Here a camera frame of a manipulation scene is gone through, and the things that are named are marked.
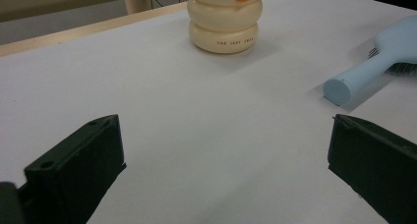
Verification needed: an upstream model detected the cream ribbed cup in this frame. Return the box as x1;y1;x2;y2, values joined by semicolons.
186;0;268;55

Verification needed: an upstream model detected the light blue hairbrush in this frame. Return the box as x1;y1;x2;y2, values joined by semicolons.
323;15;417;106

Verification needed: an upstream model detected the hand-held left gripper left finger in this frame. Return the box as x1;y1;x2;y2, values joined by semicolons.
19;114;127;224

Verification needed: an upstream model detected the beige desk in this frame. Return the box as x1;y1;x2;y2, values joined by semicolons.
0;0;190;24

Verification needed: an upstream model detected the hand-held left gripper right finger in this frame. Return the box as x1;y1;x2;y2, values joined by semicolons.
328;113;417;224

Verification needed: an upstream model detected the white table board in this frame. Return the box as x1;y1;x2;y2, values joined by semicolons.
0;0;417;224

